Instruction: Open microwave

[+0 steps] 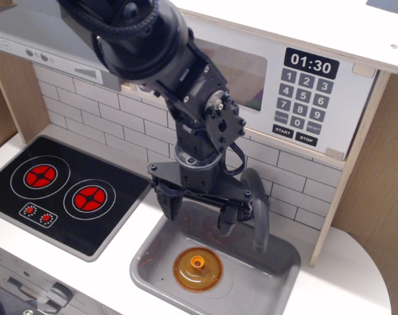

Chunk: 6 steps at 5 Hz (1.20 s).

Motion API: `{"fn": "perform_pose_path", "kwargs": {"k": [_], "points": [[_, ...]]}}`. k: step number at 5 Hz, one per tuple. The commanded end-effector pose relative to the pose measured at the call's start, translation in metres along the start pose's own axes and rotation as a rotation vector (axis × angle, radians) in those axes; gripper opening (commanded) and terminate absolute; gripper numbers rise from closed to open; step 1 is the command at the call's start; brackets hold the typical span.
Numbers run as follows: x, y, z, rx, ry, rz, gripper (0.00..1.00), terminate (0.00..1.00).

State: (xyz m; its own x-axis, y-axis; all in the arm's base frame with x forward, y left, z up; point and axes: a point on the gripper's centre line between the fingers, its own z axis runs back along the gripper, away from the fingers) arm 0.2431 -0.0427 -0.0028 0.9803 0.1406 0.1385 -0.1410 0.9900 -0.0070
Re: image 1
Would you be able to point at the grey range hood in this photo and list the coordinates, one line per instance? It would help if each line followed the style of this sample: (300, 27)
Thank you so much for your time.
(44, 33)

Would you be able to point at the grey metal sink basin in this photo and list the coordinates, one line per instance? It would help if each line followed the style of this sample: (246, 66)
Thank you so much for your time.
(252, 282)

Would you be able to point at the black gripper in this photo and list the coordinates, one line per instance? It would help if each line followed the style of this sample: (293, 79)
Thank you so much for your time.
(172, 182)

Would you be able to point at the orange transparent pot lid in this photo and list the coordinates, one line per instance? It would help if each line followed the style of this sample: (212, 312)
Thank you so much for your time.
(197, 269)

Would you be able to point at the black toy stovetop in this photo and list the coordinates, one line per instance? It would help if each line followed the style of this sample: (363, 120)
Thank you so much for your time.
(68, 198)

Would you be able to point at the wooden side panel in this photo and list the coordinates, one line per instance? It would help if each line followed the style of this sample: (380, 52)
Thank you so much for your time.
(378, 89)

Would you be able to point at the grey toy faucet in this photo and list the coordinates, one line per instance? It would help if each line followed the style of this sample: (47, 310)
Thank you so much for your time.
(260, 208)

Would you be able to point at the white wooden top shelf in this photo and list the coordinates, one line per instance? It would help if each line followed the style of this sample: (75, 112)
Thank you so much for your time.
(364, 31)

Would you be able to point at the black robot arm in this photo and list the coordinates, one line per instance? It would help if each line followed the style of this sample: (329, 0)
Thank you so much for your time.
(149, 43)

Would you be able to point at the white toy microwave door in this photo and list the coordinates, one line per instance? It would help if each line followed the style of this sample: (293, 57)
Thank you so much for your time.
(310, 98)

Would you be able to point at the green toy vegetable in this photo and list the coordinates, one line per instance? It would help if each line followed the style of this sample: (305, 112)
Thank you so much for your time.
(256, 101)

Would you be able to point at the grey oven door handle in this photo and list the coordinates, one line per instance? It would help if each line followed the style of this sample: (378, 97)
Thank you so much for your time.
(50, 301)

